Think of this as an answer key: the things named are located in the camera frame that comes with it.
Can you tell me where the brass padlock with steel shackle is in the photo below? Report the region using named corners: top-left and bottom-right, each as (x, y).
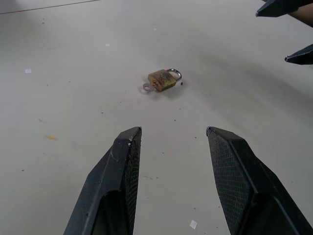
top-left (147, 68), bottom-right (182, 93)

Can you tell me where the small silver key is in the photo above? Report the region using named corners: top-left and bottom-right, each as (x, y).
top-left (142, 83), bottom-right (157, 94)

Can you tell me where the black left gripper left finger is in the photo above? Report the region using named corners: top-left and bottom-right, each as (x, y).
top-left (63, 126), bottom-right (142, 235)

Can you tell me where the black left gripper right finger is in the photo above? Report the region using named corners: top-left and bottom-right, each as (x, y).
top-left (206, 126), bottom-right (313, 235)

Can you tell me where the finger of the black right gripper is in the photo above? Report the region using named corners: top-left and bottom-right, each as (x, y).
top-left (284, 43), bottom-right (313, 66)
top-left (255, 0), bottom-right (311, 18)

